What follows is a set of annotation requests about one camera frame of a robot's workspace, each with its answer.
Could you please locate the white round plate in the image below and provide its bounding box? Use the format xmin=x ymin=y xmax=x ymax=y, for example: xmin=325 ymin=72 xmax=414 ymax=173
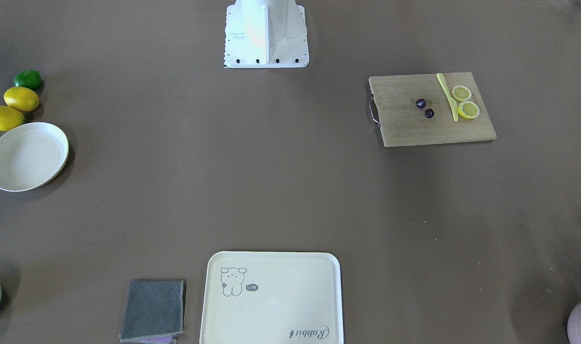
xmin=0 ymin=122 xmax=69 ymax=192

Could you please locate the cream rabbit tray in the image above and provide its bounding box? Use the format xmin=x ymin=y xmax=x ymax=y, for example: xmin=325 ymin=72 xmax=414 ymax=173
xmin=200 ymin=251 xmax=344 ymax=344

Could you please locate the bamboo cutting board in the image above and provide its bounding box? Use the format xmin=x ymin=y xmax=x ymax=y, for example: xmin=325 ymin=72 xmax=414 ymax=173
xmin=368 ymin=72 xmax=497 ymax=148

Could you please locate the yellow plastic knife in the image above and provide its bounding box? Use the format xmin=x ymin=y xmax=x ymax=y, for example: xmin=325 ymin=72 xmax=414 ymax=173
xmin=436 ymin=73 xmax=459 ymax=122

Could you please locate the upper lemon slice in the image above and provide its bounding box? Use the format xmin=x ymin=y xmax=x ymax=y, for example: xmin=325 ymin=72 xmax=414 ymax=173
xmin=450 ymin=85 xmax=472 ymax=102

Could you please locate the lemon slice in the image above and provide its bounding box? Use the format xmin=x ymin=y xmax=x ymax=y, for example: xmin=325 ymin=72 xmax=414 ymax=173
xmin=457 ymin=100 xmax=481 ymax=119
xmin=450 ymin=85 xmax=472 ymax=102

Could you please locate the lower lemon slice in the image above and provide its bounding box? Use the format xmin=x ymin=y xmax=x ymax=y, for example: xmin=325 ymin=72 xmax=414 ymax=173
xmin=457 ymin=100 xmax=481 ymax=119

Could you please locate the grey folded cloth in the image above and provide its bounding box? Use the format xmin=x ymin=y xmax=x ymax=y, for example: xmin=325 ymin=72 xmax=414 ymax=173
xmin=119 ymin=279 xmax=185 ymax=344

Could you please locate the green lime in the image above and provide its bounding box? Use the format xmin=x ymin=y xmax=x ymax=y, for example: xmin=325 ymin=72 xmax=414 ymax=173
xmin=13 ymin=69 xmax=43 ymax=91

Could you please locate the yellow lemon near lime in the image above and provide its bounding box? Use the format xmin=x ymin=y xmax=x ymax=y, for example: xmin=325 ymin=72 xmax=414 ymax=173
xmin=3 ymin=86 xmax=40 ymax=112

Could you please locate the yellow lemon near plate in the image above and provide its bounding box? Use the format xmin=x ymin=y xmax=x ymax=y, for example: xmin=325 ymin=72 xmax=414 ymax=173
xmin=0 ymin=106 xmax=26 ymax=131

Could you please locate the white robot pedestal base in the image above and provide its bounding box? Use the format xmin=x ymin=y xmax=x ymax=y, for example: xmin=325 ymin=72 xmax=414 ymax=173
xmin=223 ymin=0 xmax=310 ymax=68

